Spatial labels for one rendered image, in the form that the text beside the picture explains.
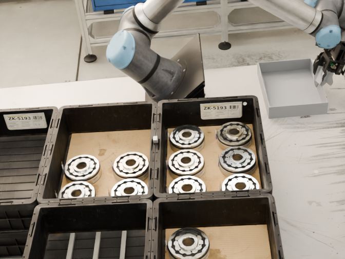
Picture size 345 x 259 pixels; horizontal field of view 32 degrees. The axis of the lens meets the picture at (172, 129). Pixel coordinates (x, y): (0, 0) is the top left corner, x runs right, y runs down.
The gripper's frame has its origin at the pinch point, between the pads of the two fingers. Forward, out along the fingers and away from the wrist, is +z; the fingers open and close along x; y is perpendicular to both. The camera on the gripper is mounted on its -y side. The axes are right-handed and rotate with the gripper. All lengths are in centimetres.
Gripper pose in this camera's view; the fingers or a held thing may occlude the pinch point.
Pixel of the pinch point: (318, 82)
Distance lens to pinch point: 220.4
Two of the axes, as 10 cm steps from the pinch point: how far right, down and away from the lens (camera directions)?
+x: 9.7, 0.9, 2.1
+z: -2.0, 7.6, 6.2
